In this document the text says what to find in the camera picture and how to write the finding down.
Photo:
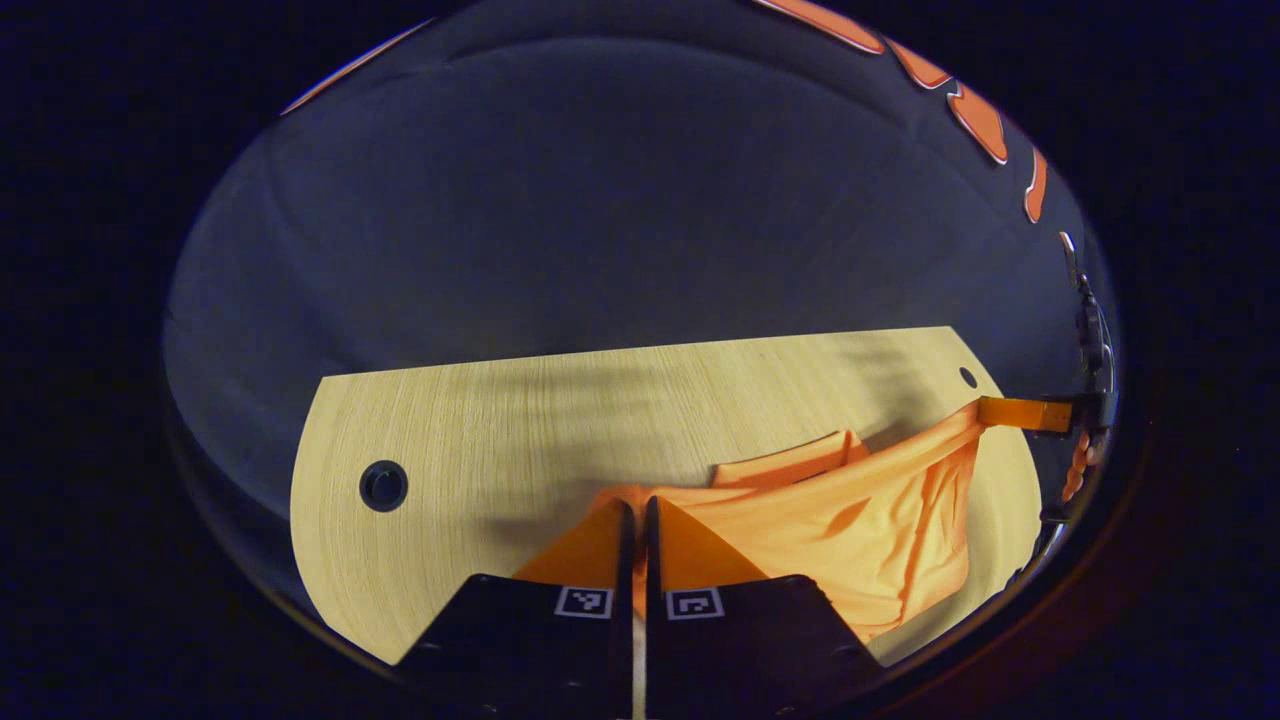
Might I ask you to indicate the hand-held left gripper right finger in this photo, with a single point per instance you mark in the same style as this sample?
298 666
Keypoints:
750 640

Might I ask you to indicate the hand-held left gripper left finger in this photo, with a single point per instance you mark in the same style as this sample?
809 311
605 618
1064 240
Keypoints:
530 640

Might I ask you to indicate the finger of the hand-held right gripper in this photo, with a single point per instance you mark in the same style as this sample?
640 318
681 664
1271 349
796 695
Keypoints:
1020 414

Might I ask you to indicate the orange T-shirt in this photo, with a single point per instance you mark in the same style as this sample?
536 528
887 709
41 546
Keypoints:
870 520

